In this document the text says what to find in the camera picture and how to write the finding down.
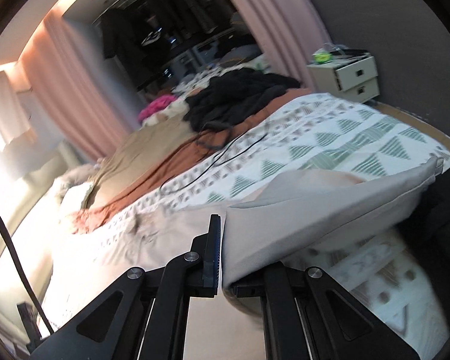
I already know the beige large jacket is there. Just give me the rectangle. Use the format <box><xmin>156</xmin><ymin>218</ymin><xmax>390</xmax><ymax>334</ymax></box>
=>
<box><xmin>44</xmin><ymin>157</ymin><xmax>449</xmax><ymax>359</ymax></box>

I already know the black clothes pile on bed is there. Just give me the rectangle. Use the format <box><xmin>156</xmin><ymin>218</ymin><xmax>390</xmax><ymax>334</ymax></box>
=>
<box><xmin>183</xmin><ymin>68</ymin><xmax>301</xmax><ymax>133</ymax></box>

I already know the rust orange quilt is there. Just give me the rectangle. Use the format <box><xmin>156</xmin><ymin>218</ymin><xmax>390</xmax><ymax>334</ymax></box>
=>
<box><xmin>61</xmin><ymin>88</ymin><xmax>311</xmax><ymax>234</ymax></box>

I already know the olive tan blanket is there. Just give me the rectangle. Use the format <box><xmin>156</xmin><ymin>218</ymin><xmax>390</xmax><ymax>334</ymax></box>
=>
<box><xmin>84</xmin><ymin>112</ymin><xmax>196</xmax><ymax>208</ymax></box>

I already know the white pillow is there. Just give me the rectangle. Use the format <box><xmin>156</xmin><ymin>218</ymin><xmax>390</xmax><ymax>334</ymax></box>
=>
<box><xmin>52</xmin><ymin>163</ymin><xmax>98</xmax><ymax>213</ymax></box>

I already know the pink cloth on far bed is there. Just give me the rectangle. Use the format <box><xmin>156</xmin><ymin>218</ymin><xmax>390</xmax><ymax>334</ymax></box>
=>
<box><xmin>138</xmin><ymin>94</ymin><xmax>177</xmax><ymax>124</ymax></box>

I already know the white geometric patterned bedspread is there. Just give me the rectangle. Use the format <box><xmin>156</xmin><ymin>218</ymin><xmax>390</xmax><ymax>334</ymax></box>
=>
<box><xmin>79</xmin><ymin>94</ymin><xmax>450</xmax><ymax>359</ymax></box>

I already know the left pink curtain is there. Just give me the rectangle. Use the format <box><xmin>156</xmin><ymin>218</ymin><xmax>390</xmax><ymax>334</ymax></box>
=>
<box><xmin>20</xmin><ymin>11</ymin><xmax>142</xmax><ymax>159</ymax></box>

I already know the pink curtain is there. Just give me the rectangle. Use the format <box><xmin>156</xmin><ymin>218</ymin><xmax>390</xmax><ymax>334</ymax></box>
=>
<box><xmin>232</xmin><ymin>0</ymin><xmax>331</xmax><ymax>90</ymax></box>
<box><xmin>20</xmin><ymin>11</ymin><xmax>142</xmax><ymax>159</ymax></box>

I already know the green object on cabinet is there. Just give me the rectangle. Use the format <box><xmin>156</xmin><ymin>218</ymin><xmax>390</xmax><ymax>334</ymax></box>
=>
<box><xmin>313</xmin><ymin>51</ymin><xmax>332</xmax><ymax>64</ymax></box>

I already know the white bedside drawer cabinet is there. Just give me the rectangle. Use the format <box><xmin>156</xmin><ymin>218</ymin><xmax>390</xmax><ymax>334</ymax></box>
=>
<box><xmin>307</xmin><ymin>52</ymin><xmax>380</xmax><ymax>103</ymax></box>

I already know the brown cardboard sheet on floor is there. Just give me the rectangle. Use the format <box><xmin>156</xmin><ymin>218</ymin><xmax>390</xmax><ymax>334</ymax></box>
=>
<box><xmin>368</xmin><ymin>102</ymin><xmax>450</xmax><ymax>151</ymax></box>

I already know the right pink curtain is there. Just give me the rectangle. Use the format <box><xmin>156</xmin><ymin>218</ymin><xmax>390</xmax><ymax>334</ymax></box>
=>
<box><xmin>232</xmin><ymin>0</ymin><xmax>331</xmax><ymax>90</ymax></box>

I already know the black cable on bed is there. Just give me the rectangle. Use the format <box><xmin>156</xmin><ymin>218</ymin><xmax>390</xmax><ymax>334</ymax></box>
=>
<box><xmin>159</xmin><ymin>121</ymin><xmax>268</xmax><ymax>196</ymax></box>

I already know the black camera cable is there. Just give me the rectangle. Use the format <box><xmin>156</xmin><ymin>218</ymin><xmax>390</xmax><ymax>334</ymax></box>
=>
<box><xmin>0</xmin><ymin>190</ymin><xmax>55</xmax><ymax>337</ymax></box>

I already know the white garment hanging on wall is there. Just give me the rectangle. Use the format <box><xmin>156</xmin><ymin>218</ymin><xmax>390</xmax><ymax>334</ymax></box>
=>
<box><xmin>0</xmin><ymin>72</ymin><xmax>36</xmax><ymax>152</ymax></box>

